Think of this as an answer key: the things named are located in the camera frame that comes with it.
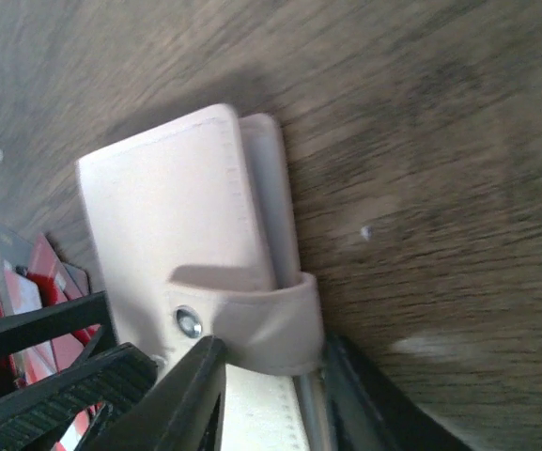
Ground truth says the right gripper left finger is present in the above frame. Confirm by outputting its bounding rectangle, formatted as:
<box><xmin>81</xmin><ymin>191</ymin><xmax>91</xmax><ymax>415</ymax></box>
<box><xmin>0</xmin><ymin>292</ymin><xmax>158</xmax><ymax>450</ymax></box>

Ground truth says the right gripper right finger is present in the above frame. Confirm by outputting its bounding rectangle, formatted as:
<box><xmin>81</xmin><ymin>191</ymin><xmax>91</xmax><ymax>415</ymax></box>
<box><xmin>87</xmin><ymin>335</ymin><xmax>227</xmax><ymax>450</ymax></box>

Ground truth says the beige leather card holder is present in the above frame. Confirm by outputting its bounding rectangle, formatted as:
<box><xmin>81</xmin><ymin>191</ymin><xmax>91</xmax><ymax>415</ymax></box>
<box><xmin>76</xmin><ymin>104</ymin><xmax>332</xmax><ymax>450</ymax></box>

